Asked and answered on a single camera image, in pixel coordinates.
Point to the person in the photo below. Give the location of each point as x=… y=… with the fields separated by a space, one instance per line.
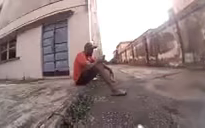
x=86 y=65

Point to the grey asphalt road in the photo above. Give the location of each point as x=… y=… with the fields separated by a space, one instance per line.
x=146 y=100

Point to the pale building with blue door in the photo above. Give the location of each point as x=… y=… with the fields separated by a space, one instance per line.
x=30 y=36

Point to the grey concrete pavement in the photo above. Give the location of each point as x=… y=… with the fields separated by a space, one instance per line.
x=20 y=100

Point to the long weathered wall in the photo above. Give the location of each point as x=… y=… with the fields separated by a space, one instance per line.
x=163 y=46

